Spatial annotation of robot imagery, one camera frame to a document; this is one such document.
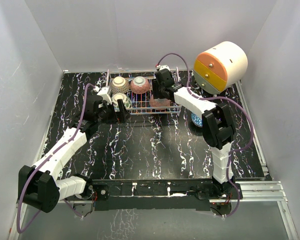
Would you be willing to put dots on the white wire dish rack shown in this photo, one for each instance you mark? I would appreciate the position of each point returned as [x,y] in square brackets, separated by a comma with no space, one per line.
[140,102]

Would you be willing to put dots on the beige patterned bowl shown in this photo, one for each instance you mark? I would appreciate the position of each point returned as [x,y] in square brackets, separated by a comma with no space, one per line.
[119,85]

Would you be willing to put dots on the black base frame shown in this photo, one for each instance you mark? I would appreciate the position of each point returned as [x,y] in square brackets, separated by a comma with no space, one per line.
[158,194]

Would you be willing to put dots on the green leaf bowl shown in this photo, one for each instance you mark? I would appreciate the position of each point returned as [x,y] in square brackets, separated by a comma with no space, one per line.
[121,96]

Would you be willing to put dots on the pink floral bowl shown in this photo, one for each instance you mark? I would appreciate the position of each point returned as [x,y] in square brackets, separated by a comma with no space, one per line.
[139,85]

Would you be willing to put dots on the red dotted pink bowl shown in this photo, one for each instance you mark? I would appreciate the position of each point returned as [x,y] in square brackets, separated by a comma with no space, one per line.
[159,104]

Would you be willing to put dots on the red lattice blue-inside bowl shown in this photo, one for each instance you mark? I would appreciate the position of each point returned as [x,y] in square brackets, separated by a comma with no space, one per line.
[196,120]

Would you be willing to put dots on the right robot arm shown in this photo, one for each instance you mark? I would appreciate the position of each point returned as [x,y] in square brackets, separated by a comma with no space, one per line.
[217,129]

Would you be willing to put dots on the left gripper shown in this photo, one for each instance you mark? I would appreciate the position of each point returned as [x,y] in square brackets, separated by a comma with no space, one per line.
[123,114]

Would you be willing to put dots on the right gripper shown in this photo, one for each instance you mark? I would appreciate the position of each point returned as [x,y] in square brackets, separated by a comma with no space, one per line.
[156,93]

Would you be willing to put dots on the aluminium rail frame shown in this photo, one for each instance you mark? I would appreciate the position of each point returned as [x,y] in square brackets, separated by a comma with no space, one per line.
[40,187]

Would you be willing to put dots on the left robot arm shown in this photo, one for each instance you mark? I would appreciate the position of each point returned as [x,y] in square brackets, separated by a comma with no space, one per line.
[38,185]

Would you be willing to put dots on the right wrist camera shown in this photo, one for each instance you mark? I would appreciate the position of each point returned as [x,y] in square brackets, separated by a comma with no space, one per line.
[162,67]

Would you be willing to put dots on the round drawer cabinet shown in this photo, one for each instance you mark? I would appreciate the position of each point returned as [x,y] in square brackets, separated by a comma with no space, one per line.
[219,67]

